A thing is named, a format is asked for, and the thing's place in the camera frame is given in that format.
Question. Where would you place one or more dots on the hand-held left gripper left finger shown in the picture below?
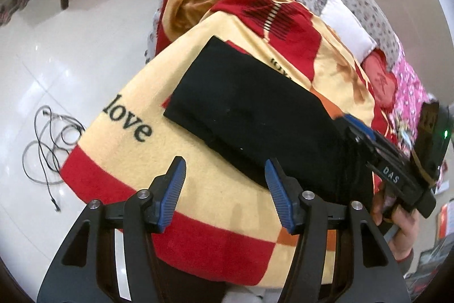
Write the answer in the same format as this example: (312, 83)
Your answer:
(172, 196)

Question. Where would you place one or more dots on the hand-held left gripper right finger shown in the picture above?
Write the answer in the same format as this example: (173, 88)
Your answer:
(280, 200)

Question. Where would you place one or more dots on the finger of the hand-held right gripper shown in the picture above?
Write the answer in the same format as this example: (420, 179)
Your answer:
(365, 131)
(354, 141)

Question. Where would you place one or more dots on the black pants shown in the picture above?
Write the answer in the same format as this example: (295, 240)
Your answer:
(248, 104)

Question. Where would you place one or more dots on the person's right hand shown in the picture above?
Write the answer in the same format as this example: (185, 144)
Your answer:
(404, 232)

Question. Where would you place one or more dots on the red yellow printed blanket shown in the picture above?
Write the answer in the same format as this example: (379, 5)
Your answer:
(212, 182)

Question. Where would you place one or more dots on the red box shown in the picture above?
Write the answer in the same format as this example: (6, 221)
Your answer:
(447, 217)

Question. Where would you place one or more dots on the red heart pillow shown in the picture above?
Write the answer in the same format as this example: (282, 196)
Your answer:
(381, 79)

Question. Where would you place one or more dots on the pink printed quilt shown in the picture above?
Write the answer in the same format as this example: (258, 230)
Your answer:
(408, 90)

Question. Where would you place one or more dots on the white pillow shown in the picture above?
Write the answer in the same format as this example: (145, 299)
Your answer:
(344, 26)

